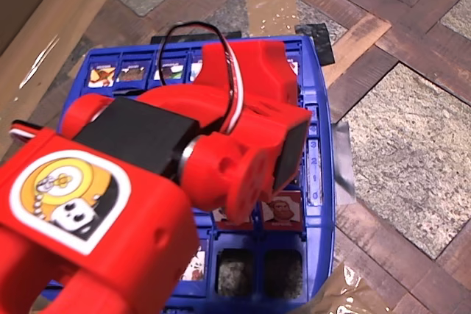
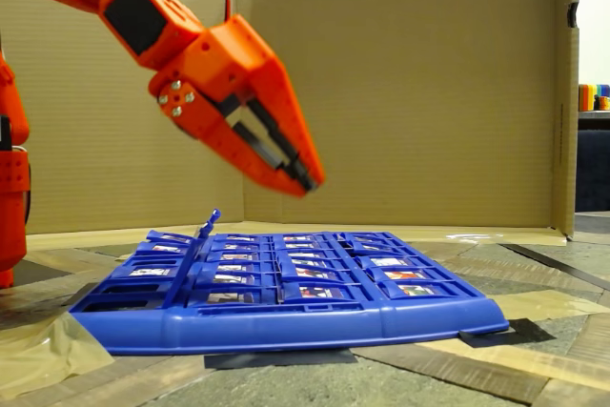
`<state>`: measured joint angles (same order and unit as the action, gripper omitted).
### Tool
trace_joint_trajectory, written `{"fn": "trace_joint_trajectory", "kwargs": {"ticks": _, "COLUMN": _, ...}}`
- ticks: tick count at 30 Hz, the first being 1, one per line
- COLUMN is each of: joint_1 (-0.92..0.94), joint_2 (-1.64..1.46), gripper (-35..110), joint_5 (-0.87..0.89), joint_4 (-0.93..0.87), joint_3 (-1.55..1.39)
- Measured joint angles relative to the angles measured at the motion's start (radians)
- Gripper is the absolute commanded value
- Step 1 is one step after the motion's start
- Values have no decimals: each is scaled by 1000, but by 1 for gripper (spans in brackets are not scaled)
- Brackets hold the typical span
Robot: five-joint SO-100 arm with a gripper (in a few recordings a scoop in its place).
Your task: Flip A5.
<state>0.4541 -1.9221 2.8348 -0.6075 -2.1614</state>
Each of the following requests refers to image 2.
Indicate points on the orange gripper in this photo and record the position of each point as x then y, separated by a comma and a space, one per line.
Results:
234, 60

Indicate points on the blue game tile with portrait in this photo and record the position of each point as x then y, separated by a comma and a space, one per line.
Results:
310, 264
237, 257
178, 290
405, 275
233, 267
305, 255
391, 261
174, 238
299, 246
150, 272
317, 274
319, 292
298, 238
229, 298
215, 214
237, 247
164, 249
240, 238
364, 238
371, 247
414, 290
229, 278

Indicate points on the brown cardboard backdrop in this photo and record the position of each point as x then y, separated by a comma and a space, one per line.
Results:
429, 92

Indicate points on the blue plastic game board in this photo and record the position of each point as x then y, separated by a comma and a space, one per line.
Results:
286, 328

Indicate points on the black tape piece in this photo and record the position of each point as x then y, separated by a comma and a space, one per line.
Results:
519, 331
81, 295

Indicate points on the crumpled beige masking tape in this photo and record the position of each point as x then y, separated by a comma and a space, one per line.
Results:
43, 354

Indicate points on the long black tape strip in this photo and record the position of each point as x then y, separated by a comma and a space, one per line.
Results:
557, 266

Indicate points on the rainbow coloured stacked blocks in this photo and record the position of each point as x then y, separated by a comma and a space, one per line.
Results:
587, 97

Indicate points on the grey shelf board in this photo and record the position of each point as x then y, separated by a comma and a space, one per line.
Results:
593, 120

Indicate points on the dark blue furniture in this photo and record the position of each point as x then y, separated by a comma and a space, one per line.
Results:
593, 173

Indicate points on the flat beige masking tape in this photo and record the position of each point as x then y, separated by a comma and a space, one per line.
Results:
553, 304

